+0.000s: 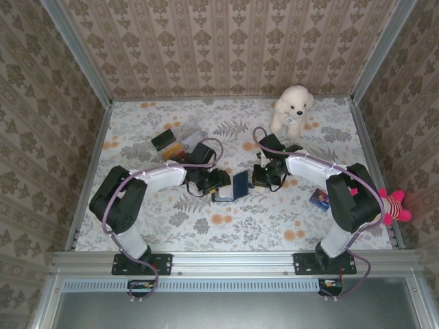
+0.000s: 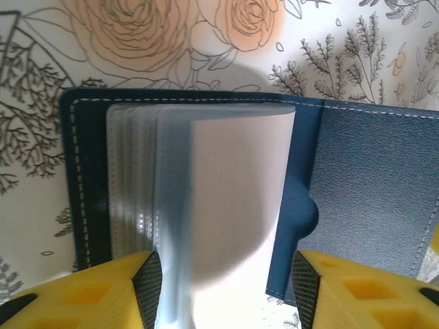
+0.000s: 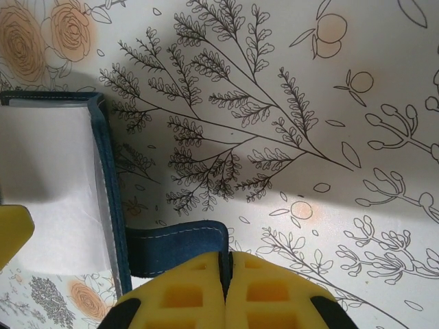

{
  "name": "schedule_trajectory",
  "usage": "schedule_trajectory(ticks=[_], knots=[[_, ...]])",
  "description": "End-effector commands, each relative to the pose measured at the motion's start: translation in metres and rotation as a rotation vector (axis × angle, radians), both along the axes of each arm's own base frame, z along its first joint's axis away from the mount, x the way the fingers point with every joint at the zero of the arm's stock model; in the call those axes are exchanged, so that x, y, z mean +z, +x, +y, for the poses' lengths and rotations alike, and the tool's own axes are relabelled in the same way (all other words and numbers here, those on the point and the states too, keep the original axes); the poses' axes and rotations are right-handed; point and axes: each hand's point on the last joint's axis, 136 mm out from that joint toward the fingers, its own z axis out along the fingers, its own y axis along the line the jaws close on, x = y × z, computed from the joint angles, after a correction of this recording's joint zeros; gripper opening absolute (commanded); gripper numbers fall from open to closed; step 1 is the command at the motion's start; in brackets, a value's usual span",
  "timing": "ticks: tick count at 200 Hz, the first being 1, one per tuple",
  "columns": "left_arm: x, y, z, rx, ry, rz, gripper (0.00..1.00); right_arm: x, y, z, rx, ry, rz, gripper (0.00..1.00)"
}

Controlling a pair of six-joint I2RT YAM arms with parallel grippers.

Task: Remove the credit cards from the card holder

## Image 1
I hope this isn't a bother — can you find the floral table cloth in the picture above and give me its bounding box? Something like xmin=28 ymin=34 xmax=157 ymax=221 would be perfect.
xmin=73 ymin=98 xmax=394 ymax=252

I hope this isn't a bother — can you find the grey metal lower panel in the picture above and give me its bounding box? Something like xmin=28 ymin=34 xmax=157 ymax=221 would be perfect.
xmin=32 ymin=276 xmax=433 ymax=329

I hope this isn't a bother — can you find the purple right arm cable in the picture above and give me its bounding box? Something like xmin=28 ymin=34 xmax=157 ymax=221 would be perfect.
xmin=252 ymin=126 xmax=388 ymax=303

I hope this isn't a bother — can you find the aluminium side frame rail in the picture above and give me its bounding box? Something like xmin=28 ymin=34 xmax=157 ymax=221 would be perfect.
xmin=64 ymin=101 xmax=113 ymax=252
xmin=347 ymin=97 xmax=406 ymax=250

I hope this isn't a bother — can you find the white plush dog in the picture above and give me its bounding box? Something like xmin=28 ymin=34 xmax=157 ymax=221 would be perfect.
xmin=270 ymin=84 xmax=315 ymax=140

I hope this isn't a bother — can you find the small black controller board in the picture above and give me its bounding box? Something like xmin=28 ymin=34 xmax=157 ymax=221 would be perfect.
xmin=127 ymin=278 xmax=156 ymax=298
xmin=318 ymin=278 xmax=344 ymax=297

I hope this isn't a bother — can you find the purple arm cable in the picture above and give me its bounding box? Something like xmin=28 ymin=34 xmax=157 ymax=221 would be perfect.
xmin=101 ymin=137 xmax=226 ymax=304
xmin=252 ymin=126 xmax=388 ymax=303

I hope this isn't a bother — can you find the blue card holder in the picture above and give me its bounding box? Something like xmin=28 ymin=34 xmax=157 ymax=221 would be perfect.
xmin=211 ymin=170 xmax=249 ymax=204

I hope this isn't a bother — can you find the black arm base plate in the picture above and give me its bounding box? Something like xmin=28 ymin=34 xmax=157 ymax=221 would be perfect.
xmin=293 ymin=252 xmax=358 ymax=276
xmin=111 ymin=252 xmax=174 ymax=276

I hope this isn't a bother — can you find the pink striped plush doll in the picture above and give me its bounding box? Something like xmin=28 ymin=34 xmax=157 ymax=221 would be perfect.
xmin=378 ymin=188 xmax=414 ymax=226

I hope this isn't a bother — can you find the aluminium frame post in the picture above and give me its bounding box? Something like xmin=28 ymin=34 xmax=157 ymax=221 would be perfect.
xmin=38 ymin=0 xmax=115 ymax=108
xmin=351 ymin=0 xmax=420 ymax=104

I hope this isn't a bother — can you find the small blue card box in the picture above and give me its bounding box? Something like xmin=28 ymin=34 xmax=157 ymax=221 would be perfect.
xmin=308 ymin=188 xmax=331 ymax=210

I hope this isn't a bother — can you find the orange card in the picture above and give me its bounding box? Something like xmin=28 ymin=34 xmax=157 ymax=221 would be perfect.
xmin=161 ymin=143 xmax=185 ymax=162

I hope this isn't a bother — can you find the grey slotted cable duct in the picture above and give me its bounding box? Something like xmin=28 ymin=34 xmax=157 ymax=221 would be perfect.
xmin=62 ymin=278 xmax=320 ymax=293

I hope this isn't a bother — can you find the aluminium front frame rail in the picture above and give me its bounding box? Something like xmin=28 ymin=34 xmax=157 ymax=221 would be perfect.
xmin=50 ymin=249 xmax=420 ymax=276

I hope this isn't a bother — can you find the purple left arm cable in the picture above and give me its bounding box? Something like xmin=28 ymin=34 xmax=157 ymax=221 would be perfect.
xmin=101 ymin=137 xmax=226 ymax=304

